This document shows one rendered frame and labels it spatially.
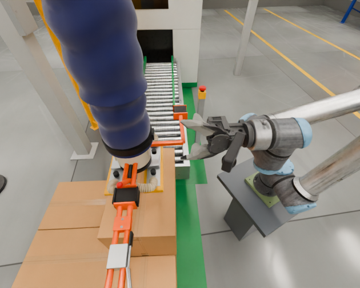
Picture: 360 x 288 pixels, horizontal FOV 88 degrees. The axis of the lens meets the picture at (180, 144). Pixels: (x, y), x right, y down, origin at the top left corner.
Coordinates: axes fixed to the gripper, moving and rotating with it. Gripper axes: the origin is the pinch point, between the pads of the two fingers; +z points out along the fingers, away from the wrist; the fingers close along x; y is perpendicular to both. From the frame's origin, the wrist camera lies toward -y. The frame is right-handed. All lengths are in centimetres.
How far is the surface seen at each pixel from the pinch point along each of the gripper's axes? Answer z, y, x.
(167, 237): 7, -5, -65
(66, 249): 77, 3, -103
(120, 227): 22.4, -10.2, -32.0
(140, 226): 21, 1, -63
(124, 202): 21.8, -1.3, -30.5
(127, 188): 21.8, 5.3, -31.7
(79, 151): 124, 132, -149
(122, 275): 19.7, -24.6, -32.5
